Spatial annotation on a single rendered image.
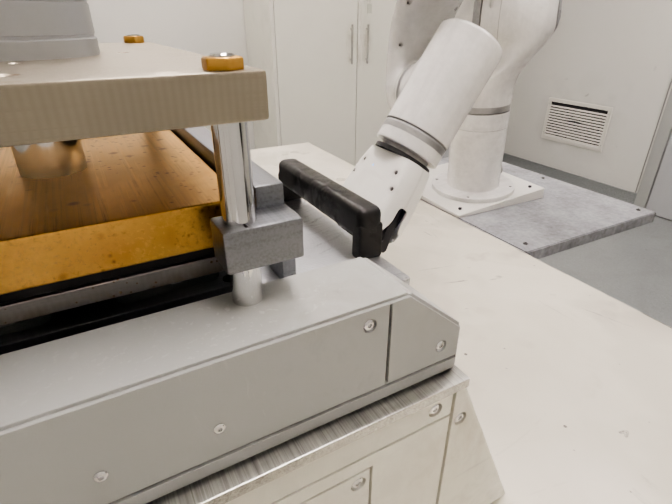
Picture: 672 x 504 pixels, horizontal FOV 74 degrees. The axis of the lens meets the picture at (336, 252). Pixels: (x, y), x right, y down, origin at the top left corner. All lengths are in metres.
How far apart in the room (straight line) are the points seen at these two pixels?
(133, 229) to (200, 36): 2.62
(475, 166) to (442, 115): 0.52
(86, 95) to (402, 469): 0.27
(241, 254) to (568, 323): 0.57
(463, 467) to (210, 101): 0.31
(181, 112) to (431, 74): 0.41
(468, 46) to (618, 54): 3.09
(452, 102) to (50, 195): 0.42
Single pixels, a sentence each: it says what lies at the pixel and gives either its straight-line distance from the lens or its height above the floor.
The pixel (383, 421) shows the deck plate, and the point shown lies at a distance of 0.27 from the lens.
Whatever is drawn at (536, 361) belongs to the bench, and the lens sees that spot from 0.63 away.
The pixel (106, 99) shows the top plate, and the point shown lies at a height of 1.10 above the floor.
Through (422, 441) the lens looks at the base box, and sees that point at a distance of 0.32.
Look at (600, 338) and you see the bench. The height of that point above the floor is 0.75.
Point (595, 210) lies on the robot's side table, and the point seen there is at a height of 0.75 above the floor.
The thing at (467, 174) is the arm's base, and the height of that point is 0.82.
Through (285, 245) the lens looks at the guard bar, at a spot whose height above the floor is 1.03.
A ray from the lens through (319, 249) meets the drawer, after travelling 0.35.
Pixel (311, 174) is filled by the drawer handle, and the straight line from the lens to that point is 0.39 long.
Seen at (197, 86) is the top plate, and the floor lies 1.11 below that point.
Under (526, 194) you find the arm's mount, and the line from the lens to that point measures 1.13.
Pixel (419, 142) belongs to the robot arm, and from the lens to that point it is 0.54.
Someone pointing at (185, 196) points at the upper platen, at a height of 1.05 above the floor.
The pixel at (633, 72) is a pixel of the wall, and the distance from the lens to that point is 3.58.
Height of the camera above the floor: 1.13
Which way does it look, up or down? 27 degrees down
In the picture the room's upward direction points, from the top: straight up
